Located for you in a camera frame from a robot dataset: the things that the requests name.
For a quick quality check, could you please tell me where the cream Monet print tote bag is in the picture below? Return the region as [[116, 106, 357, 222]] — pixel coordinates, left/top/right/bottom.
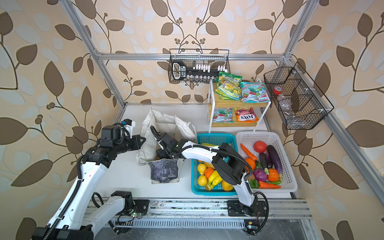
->
[[136, 109, 197, 184]]

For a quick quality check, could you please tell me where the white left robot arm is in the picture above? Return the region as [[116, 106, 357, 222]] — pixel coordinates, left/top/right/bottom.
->
[[32, 119, 146, 240]]

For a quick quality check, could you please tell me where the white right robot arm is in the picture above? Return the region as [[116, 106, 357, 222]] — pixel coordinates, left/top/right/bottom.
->
[[150, 126, 270, 218]]

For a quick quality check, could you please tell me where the green red candy bag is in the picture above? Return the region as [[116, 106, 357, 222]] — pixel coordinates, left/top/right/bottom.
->
[[213, 108, 233, 123]]

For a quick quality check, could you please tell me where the orange Fox's candy bag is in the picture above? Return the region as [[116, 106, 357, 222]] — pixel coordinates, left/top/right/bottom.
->
[[235, 108, 259, 123]]

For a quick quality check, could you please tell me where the yellow green candy bag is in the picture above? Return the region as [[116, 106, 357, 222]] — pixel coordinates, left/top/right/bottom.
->
[[215, 72, 243, 101]]

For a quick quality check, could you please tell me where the teal candy bag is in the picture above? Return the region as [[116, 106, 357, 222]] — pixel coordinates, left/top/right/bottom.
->
[[241, 82, 269, 103]]

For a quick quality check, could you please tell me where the yellow pear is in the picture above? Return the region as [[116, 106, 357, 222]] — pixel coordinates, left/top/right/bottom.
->
[[197, 163, 207, 175]]

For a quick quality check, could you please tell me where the orange persimmon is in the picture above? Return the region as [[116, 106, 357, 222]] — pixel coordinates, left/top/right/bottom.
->
[[204, 168, 215, 179]]

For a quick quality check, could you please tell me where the yellow lemon front left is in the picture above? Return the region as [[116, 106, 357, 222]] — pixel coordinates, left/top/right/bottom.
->
[[198, 175, 208, 187]]

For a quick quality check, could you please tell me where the yellow banana bunch front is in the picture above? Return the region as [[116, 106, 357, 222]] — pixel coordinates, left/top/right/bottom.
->
[[205, 171, 223, 191]]

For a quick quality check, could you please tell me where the white wooden two-tier shelf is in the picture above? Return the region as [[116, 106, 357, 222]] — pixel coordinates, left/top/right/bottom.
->
[[208, 82, 272, 133]]

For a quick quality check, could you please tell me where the orange fruit front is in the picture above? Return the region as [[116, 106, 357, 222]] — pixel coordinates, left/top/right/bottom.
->
[[221, 181, 234, 192]]

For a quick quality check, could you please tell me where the orange carrot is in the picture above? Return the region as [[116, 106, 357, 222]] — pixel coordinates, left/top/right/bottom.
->
[[258, 181, 281, 189], [240, 144, 258, 161]]

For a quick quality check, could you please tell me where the black white tool set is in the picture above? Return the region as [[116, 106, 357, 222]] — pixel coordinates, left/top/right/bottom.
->
[[168, 60, 230, 83]]

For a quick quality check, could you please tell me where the red tomato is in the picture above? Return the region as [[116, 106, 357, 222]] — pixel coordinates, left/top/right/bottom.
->
[[253, 141, 267, 154]]

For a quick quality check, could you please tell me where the purple onion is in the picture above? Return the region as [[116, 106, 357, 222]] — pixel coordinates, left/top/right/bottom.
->
[[253, 169, 268, 182]]

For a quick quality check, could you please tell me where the dark zucchini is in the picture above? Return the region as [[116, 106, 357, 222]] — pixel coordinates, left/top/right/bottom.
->
[[259, 153, 269, 175]]

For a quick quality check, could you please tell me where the orange carrot front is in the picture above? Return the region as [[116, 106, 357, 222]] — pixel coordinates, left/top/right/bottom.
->
[[258, 181, 281, 189]]

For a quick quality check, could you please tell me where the purple eggplant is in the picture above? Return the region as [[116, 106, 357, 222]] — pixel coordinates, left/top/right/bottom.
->
[[267, 145, 283, 178]]

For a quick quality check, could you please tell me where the orange pumpkin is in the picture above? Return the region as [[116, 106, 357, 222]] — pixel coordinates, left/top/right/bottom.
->
[[268, 168, 280, 183]]

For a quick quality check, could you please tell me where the plastic bottle red cap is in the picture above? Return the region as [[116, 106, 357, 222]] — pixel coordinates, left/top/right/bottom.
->
[[273, 86, 293, 117]]

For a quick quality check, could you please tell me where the white plastic basket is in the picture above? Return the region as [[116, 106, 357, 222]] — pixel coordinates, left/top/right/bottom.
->
[[236, 131, 298, 194]]

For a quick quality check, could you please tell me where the linear rail base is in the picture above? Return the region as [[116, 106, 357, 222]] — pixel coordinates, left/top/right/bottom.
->
[[111, 198, 313, 229]]

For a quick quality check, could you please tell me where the black wire basket back wall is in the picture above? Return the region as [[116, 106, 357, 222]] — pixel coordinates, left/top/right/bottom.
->
[[168, 48, 230, 84]]

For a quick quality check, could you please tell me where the black wire basket wall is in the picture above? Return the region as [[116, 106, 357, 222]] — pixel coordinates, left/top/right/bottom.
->
[[264, 62, 334, 130], [168, 48, 230, 84]]

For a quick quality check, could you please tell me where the black wire basket right wall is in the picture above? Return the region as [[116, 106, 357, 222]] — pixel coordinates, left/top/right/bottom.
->
[[264, 62, 334, 130]]

